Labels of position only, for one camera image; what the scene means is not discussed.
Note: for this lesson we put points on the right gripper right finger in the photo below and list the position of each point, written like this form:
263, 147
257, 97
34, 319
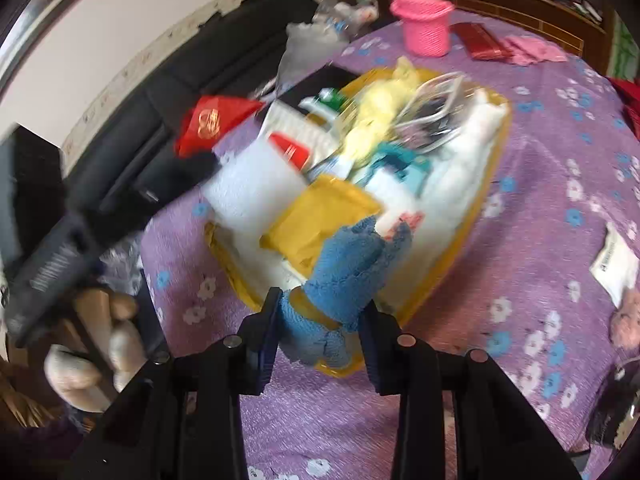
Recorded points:
497, 433

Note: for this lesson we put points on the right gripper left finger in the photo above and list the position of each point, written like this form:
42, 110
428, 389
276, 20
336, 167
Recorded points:
180, 418

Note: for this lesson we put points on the blue knitted cloth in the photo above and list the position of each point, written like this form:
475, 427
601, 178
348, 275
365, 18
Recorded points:
353, 266

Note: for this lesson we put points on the green white snack packet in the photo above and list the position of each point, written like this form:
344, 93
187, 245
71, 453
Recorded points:
327, 101

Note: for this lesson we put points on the white gloved left hand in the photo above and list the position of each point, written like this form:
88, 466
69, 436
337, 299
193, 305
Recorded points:
97, 350

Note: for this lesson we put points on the black sofa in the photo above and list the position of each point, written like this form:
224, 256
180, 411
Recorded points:
175, 95

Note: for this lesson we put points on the purple floral tablecloth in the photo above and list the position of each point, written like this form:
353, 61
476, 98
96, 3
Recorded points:
522, 288

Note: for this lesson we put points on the pink plush ball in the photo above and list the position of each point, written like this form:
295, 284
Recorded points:
625, 322

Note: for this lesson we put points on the white foam sheet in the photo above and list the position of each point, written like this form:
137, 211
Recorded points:
249, 193

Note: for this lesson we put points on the white tissue packet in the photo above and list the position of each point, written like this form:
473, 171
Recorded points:
616, 266

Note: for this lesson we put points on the white fluffy towel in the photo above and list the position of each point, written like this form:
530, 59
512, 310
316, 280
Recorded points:
442, 215

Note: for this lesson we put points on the yellow storage tray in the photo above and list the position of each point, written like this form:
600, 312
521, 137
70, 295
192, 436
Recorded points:
407, 169

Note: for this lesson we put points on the yellow padded envelope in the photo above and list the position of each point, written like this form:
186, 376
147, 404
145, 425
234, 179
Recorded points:
327, 205

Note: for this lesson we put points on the red white plastic bag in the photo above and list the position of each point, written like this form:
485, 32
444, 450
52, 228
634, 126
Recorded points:
302, 142

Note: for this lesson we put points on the clear plastic box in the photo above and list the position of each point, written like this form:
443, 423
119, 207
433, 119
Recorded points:
436, 113

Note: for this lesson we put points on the yellow plastic bag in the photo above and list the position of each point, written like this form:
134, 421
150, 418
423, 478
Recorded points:
377, 107

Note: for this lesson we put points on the clear plastic bag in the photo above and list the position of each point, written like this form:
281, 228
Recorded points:
332, 28

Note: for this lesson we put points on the black smartphone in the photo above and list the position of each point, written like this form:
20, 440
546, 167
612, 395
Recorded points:
328, 76

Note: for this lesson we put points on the red jacket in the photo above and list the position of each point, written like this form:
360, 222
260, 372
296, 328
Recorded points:
629, 93

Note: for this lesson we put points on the pink cloth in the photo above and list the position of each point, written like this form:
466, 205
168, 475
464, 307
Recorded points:
528, 50

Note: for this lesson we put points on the red wallet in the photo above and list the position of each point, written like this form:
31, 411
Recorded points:
480, 43

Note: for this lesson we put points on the wooden counter ledge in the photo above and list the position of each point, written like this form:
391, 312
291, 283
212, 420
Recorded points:
525, 5

